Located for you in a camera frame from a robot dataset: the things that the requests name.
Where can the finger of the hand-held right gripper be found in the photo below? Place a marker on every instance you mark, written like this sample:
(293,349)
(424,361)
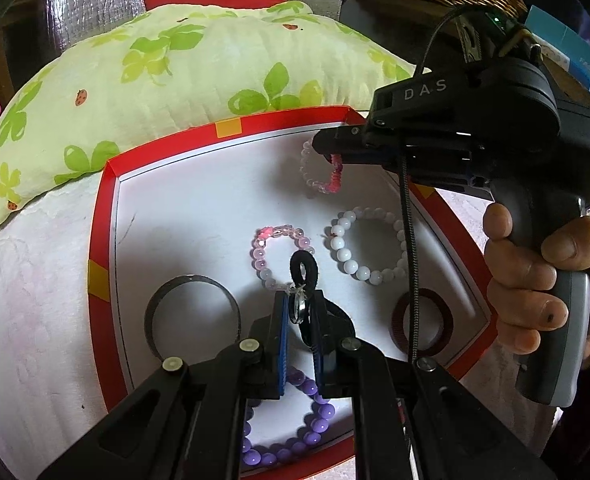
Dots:
(425,167)
(340,141)

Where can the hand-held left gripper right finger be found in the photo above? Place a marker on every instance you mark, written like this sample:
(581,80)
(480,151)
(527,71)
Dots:
(317,340)

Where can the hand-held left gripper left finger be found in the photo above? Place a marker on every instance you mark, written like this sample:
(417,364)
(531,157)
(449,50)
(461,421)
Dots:
(281,340)

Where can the red-edged white cardboard box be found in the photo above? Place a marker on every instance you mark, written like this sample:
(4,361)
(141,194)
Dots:
(185,220)

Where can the person's right hand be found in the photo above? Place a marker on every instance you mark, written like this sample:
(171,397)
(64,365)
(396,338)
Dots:
(520,290)

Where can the blue cardboard box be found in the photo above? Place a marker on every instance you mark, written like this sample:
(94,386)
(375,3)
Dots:
(575,55)

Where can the black bangle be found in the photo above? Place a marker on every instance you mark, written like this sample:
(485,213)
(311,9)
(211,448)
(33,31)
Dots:
(195,280)

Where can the green leaf-print pillow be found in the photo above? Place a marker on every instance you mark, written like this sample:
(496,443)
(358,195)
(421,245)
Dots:
(150,85)

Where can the silver foil insulation mat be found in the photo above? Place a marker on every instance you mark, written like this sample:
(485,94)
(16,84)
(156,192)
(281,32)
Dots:
(90,0)

